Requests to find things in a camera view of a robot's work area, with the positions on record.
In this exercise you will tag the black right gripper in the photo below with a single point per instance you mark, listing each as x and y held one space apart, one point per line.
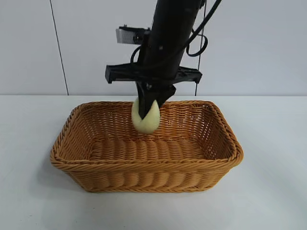
165 57

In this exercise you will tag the pale yellow egg yolk pastry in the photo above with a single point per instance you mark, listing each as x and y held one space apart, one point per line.
153 119

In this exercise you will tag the brown woven wicker basket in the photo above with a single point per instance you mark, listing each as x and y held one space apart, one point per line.
144 158

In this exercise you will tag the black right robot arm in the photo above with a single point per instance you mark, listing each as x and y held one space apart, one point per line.
177 14

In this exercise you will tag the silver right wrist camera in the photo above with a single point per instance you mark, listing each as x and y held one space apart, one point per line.
124 36

